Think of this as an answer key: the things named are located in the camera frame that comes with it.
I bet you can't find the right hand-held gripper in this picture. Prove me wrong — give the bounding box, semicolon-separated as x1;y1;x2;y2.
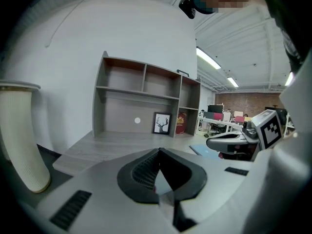
206;109;283;161

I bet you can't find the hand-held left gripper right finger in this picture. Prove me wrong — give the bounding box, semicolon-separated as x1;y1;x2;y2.
159;147;208;233

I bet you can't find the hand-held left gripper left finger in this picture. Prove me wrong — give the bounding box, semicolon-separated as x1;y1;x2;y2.
117;148;161;204

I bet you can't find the blue book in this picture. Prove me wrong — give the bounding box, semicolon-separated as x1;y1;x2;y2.
189;144;221;158

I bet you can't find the grey wooden shelf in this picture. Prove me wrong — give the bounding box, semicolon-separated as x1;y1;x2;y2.
92;50;202;138

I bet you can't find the red book with gold emblem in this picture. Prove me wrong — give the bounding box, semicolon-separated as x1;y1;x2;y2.
175;112;188;135

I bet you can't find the person's white shirt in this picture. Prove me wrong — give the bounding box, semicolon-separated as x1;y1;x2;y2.
243;55;312;234

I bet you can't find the white office desk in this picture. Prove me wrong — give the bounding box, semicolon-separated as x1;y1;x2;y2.
198;117;244;134

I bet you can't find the long ceiling light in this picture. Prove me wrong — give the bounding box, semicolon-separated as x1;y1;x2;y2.
284;71;295;87
195;46;222;70
227;76;240;88

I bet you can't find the black computer monitor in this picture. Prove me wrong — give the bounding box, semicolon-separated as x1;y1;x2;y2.
207;104;224;115

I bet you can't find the white ribbed vase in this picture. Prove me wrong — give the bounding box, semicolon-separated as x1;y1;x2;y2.
0;80;52;194

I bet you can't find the deer picture in black frame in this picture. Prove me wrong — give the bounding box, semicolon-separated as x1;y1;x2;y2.
152;112;172;135

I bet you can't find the black head-mounted camera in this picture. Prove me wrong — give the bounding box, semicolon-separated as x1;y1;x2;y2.
178;0;196;20

